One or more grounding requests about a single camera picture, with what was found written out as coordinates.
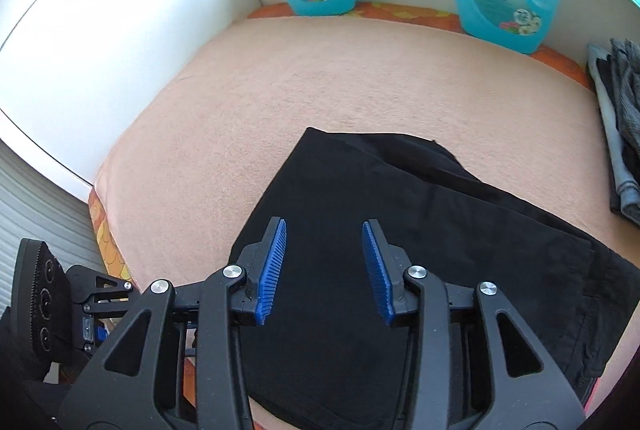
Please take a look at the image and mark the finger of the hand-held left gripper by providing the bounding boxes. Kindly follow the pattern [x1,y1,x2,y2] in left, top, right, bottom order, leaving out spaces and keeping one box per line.
[80,312,111,355]
[75,264,136,313]

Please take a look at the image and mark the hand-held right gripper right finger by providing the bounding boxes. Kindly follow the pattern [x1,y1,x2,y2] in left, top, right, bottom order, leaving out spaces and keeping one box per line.
[361,220,588,430]

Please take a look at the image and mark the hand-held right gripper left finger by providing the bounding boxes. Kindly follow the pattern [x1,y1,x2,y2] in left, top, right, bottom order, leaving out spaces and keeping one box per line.
[57,216,289,430]

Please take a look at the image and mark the black pants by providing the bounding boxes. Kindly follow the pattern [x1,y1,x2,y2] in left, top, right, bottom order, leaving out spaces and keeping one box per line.
[185,126,640,430]

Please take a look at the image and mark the white ribbed shutter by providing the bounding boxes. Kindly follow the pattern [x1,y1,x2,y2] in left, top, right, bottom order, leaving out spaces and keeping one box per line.
[0,142,108,311]

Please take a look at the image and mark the peach blanket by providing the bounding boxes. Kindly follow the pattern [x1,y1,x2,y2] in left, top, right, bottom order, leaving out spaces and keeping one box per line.
[92,16,640,430]

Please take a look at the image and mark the pile of grey clothes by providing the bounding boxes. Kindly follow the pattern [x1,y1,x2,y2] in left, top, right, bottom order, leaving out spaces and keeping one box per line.
[586,42,640,228]

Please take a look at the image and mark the orange patterned sheet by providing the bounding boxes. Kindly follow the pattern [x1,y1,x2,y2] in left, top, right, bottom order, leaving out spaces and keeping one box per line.
[87,0,593,411]

